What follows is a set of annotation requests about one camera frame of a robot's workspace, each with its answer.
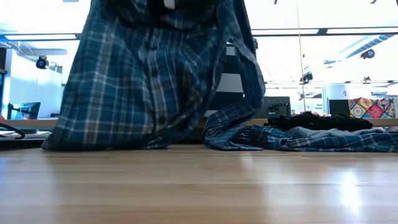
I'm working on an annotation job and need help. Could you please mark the navy white striped laundry bin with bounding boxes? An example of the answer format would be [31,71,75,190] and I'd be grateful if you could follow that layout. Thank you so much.
[203,42,265,119]

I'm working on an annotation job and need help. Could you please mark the dark patterned garment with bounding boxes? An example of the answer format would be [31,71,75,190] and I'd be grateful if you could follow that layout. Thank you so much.
[42,0,267,152]

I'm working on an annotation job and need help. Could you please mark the black garment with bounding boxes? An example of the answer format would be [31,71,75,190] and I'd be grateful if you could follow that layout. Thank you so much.
[263,111,374,133]

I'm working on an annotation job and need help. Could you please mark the grey garment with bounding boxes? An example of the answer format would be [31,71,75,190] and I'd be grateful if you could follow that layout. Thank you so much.
[284,126,385,139]

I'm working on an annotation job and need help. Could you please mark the blue plaid pajama pants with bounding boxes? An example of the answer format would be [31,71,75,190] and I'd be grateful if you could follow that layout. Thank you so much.
[231,124,398,153]

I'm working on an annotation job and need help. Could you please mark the black equipment case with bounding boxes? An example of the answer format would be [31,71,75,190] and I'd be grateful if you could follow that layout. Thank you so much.
[261,96,292,119]

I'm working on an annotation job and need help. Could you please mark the black ceiling spotlight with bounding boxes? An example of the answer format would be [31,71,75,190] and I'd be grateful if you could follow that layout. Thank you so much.
[35,55,50,70]
[299,71,314,84]
[360,48,376,60]

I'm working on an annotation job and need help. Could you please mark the black computer monitor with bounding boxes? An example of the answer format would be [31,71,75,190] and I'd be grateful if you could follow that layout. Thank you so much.
[328,99,351,116]
[6,101,41,120]

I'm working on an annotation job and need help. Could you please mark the colourful patchwork quilt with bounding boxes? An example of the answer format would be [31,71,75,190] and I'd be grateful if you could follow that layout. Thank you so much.
[348,96,398,119]

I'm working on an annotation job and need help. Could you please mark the thin hanging cord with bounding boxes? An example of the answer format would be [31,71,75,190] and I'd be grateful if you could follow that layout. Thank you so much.
[295,0,308,112]

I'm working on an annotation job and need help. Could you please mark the black ceiling light rail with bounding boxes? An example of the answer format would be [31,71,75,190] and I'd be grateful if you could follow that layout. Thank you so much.
[0,27,398,41]

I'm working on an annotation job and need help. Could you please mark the grey ceiling duct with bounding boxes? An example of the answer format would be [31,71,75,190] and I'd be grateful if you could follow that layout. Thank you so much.
[337,34,393,62]

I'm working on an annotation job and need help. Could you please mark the black cable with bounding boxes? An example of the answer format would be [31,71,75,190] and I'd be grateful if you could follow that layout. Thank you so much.
[0,123,26,140]

